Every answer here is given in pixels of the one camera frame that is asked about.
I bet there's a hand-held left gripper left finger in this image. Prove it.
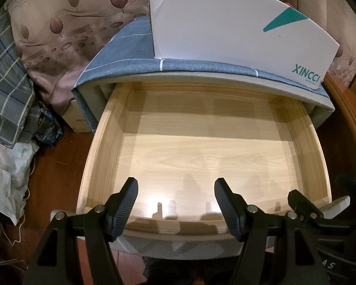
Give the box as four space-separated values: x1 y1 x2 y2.
30 177 139 285

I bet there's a brown wooden bed frame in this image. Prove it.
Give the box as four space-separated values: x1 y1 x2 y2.
322 71 356 170

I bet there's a dark blue patterned packet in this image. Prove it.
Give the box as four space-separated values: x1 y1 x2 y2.
36 108 63 147

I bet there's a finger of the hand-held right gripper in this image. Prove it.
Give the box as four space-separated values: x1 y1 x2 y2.
288 189 325 224
335 172 356 202

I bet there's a beige cardboard box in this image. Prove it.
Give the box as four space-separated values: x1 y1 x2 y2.
61 99 92 133

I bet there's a wooden drawer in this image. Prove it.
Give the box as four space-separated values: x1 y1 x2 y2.
75 79 352 257

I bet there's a grey nightstand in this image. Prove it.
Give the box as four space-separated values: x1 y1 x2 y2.
71 68 334 134

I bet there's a grey plaid cloth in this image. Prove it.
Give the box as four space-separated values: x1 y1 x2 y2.
0 12 43 149

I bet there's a blue checked cloth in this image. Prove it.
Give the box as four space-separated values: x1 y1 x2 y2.
71 15 330 134

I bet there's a white cardboard box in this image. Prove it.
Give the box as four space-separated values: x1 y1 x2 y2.
148 0 341 91

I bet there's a white crumpled plastic bag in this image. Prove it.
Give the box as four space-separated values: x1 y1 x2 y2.
0 137 40 226

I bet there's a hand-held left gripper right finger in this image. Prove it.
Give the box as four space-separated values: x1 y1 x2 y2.
214 177 328 285

